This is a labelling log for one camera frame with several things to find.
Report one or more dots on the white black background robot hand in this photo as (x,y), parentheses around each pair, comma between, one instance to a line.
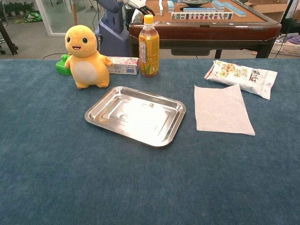
(139,5)

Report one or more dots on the white paper napkin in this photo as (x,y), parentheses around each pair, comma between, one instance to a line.
(222,110)

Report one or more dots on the silver metal tray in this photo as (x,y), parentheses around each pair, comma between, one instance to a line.
(140,117)

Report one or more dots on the black box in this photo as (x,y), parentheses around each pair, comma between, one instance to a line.
(129,14)

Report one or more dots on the narrow white mahjong tile row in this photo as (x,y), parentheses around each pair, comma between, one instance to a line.
(161,7)

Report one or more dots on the short stack of blue mahjong tiles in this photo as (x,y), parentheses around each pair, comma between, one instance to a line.
(171,5)

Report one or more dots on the blue grey background robot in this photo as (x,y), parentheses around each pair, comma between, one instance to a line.
(112,39)

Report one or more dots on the tea bottle with yellow cap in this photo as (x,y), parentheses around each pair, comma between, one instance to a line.
(148,51)

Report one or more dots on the dark round mahjong table dish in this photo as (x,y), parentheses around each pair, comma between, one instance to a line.
(194,2)

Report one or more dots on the row of blue-backed mahjong tiles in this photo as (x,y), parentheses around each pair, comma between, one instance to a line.
(199,9)

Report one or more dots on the pink white toothpaste box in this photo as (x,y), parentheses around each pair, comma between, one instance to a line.
(124,65)

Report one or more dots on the row of face-up mahjong tiles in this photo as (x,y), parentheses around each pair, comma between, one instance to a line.
(201,16)

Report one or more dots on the dark wooden mahjong table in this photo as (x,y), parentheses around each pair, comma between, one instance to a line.
(199,31)

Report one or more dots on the stacked blue mahjong tile row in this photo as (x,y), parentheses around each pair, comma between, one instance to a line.
(218,4)

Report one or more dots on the yellow plush dinosaur toy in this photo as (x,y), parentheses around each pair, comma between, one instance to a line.
(85,68)

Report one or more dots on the white framed glass partition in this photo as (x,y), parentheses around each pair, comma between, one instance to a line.
(43,18)

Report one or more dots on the long diagonal blue mahjong tile row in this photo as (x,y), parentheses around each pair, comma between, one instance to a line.
(236,10)

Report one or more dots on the green plastic container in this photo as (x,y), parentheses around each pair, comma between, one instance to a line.
(61,66)

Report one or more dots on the green bag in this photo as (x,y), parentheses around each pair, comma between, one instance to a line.
(32,17)

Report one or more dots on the green potted plants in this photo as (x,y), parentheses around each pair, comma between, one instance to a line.
(16,8)

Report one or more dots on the white printed snack bag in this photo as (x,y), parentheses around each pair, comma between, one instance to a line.
(243,76)

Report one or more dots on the brown cardboard box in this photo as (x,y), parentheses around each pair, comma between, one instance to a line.
(269,8)

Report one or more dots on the black stand leg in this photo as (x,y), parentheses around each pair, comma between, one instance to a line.
(8,39)

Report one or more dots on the black case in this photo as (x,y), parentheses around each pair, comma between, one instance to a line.
(290,25)

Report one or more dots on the white plastic basket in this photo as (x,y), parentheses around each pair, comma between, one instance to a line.
(286,49)

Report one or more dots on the purple cloth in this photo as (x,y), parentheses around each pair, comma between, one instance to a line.
(294,38)

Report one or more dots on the blue table cloth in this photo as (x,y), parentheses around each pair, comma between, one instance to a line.
(70,175)

